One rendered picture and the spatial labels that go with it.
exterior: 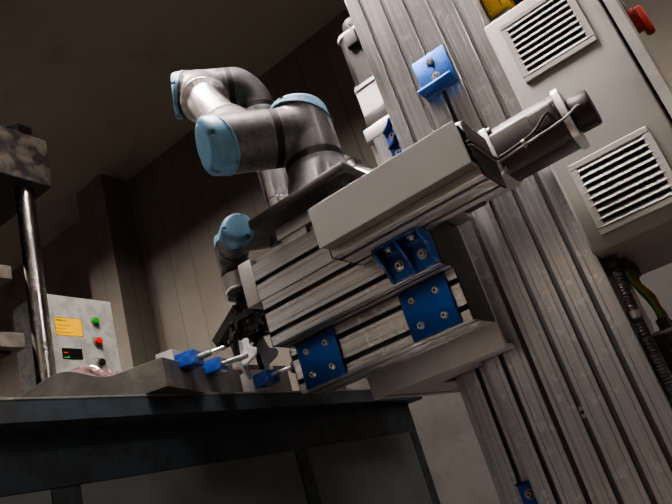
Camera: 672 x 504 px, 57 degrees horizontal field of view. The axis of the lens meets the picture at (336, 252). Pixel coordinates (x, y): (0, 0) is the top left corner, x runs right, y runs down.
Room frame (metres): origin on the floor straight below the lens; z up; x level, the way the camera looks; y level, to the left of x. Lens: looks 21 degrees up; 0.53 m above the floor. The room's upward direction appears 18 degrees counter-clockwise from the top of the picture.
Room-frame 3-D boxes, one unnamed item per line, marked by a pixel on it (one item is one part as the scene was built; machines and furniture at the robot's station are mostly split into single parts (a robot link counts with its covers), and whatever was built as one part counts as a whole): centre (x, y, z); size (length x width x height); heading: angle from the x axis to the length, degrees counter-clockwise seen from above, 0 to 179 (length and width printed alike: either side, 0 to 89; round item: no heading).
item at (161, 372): (1.25, 0.58, 0.86); 0.50 x 0.26 x 0.11; 80
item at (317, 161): (1.07, -0.01, 1.09); 0.15 x 0.15 x 0.10
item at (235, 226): (1.31, 0.19, 1.14); 0.11 x 0.11 x 0.08; 19
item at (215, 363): (1.26, 0.30, 0.86); 0.13 x 0.05 x 0.05; 80
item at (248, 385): (1.39, 0.23, 0.83); 0.13 x 0.05 x 0.05; 59
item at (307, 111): (1.07, -0.01, 1.20); 0.13 x 0.12 x 0.14; 109
